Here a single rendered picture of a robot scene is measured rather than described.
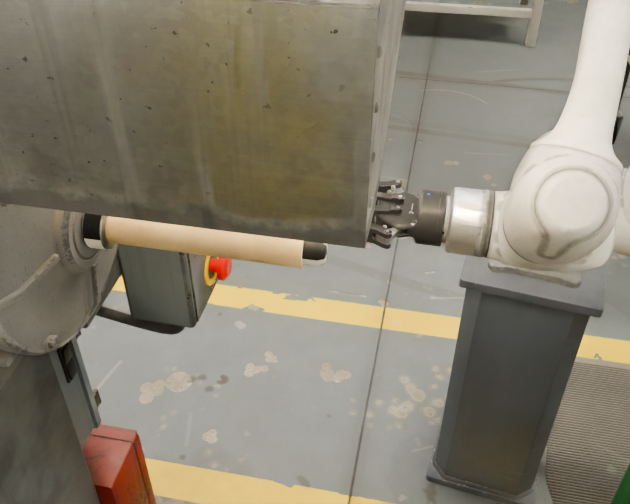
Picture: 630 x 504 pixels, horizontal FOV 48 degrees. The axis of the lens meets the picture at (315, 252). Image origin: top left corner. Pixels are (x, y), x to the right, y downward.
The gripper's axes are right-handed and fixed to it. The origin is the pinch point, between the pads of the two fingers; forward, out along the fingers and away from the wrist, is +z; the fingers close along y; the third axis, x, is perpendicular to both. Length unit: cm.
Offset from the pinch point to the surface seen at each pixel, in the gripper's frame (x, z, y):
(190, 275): -5.5, 12.2, -12.1
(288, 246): 19.0, -6.8, -33.0
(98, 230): 18.9, 10.3, -34.0
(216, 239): 18.9, -0.4, -33.1
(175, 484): -107, 38, 17
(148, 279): -6.5, 18.0, -12.9
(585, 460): -107, -67, 46
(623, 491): -55, -58, 1
